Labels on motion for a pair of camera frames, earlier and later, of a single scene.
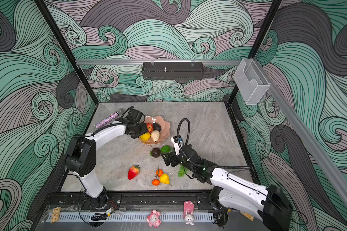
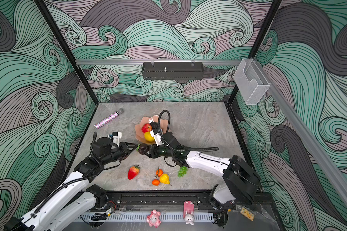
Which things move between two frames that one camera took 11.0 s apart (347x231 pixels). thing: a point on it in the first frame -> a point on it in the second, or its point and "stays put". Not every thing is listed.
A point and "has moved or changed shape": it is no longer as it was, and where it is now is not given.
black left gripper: (144, 129) -> (124, 147)
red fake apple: (150, 126) stays put
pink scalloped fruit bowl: (164, 132) stays put
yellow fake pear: (165, 178) stays put
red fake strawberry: (133, 172) stays put
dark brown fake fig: (155, 152) has moved or changed shape
